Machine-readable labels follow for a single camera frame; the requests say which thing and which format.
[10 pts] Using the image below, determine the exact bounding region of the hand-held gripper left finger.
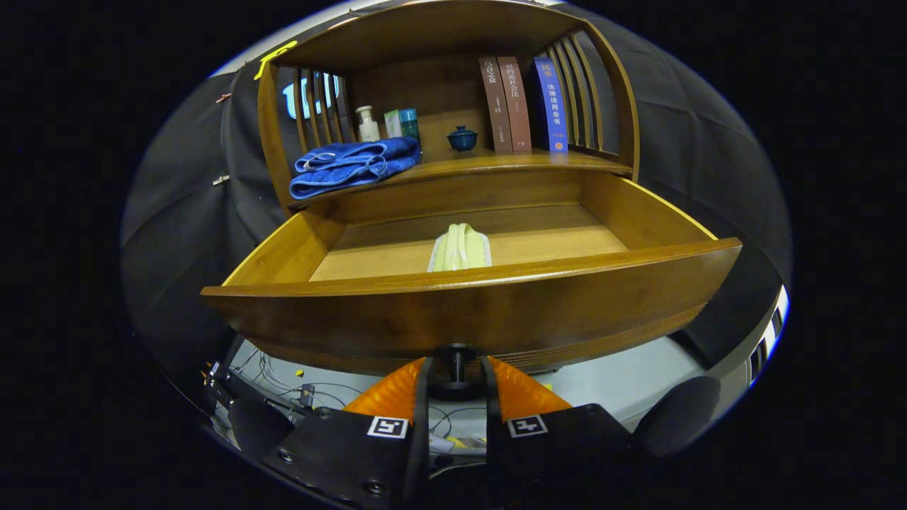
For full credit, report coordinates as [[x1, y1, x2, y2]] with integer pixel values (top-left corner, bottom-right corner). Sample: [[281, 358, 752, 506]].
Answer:
[[264, 356, 432, 510]]

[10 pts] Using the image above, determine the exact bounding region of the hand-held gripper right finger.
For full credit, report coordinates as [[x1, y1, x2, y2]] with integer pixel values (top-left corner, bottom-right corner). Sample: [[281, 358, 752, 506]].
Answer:
[[482, 356, 638, 510]]

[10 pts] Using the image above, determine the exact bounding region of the black drawer knob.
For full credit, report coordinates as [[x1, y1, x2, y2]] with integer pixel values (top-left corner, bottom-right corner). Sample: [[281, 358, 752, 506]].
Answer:
[[427, 343, 488, 402]]

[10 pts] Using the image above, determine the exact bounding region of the wooden drawer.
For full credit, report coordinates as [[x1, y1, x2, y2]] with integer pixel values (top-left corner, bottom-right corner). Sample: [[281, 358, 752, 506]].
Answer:
[[201, 170, 743, 376]]

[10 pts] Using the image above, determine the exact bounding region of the green handled scrub brush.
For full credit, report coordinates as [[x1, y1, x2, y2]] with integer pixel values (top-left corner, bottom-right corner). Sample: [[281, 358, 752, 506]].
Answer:
[[427, 223, 493, 273]]

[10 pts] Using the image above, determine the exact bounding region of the wooden countertop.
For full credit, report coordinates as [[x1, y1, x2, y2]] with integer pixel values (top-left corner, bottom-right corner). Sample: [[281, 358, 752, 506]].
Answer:
[[287, 145, 633, 210]]

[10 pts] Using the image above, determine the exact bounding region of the wooden cabinet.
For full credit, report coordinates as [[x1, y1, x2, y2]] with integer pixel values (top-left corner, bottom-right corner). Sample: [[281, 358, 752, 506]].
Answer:
[[257, 0, 641, 213]]

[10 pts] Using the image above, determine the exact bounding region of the folded blue towel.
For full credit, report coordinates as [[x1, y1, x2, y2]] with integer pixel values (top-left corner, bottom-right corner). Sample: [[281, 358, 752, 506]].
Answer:
[[289, 137, 423, 201]]

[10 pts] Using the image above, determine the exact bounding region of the white pump bottle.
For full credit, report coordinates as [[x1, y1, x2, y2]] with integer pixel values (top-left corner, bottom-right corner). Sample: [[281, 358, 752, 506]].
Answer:
[[355, 106, 381, 143]]

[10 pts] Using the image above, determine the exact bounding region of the blue book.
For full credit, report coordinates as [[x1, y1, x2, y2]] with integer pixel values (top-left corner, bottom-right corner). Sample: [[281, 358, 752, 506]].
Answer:
[[528, 56, 570, 154]]

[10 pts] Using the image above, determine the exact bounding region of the light brown book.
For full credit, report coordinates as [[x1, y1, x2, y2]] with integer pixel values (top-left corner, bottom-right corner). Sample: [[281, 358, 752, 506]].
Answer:
[[497, 56, 533, 154]]

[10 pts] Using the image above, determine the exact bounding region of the dark brown book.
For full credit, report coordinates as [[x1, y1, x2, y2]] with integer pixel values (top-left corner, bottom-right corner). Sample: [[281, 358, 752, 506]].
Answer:
[[478, 57, 514, 155]]

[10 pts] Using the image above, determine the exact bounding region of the tangle of floor cables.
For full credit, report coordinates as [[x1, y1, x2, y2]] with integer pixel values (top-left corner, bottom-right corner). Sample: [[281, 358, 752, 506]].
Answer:
[[234, 347, 490, 461]]

